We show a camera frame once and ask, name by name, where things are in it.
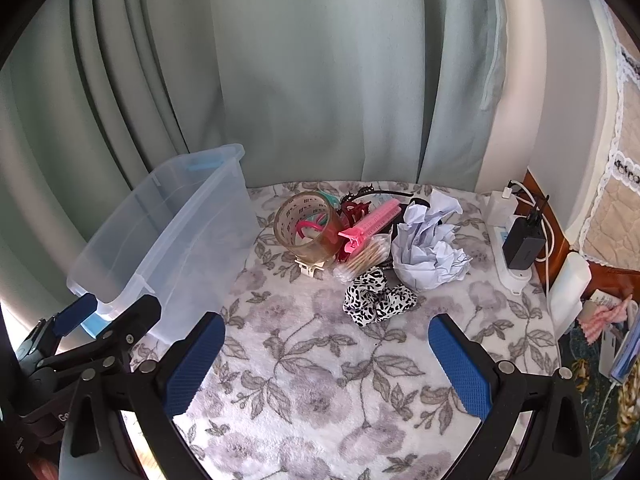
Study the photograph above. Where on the brown wooden bed frame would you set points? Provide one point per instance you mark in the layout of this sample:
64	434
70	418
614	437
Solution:
555	225

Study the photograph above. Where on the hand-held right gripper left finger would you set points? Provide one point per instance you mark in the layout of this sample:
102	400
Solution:
195	365

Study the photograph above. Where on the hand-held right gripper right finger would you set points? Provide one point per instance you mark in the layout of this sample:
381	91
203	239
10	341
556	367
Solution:
460	370

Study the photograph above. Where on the pink cloth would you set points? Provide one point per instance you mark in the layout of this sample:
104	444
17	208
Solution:
607	320

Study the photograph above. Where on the dark floral cloth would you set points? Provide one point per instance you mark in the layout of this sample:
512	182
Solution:
600	410

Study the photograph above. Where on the beige hair claw clip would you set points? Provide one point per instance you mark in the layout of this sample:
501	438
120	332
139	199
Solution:
310	266

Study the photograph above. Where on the white paper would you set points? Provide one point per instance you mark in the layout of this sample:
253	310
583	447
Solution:
425	250

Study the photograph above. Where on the leopard print scrunchie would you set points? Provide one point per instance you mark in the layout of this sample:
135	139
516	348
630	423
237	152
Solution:
370	300

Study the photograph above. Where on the clear plastic storage bin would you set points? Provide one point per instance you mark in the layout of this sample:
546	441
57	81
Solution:
165	240

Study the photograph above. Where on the lace quilted bed cover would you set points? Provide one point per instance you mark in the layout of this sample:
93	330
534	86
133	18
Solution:
620	200

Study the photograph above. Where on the black charger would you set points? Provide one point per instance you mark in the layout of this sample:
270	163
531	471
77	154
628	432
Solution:
522	245

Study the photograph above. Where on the cotton swab pack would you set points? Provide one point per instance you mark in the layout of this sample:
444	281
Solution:
362	260

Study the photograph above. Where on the pale green curtain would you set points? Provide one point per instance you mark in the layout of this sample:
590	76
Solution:
300	85

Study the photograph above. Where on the red hair claw clip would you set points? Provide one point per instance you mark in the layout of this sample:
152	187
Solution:
356	211

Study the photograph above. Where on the white power strip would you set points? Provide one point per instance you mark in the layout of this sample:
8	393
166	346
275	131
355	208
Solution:
515	280

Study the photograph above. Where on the white charger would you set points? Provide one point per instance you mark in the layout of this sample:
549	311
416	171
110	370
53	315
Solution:
500	207

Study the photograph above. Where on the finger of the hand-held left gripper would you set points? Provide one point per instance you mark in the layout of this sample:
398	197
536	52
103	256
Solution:
135	321
75	316

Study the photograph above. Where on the pink hair roller clip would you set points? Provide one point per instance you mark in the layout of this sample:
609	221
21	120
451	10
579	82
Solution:
370	222

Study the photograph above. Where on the white plastic container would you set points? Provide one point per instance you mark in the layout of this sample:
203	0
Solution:
567	290

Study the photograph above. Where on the clear packing tape roll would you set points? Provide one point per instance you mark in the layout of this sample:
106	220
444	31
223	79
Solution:
320	246

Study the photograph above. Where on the black headband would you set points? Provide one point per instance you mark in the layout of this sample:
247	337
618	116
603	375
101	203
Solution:
395	193

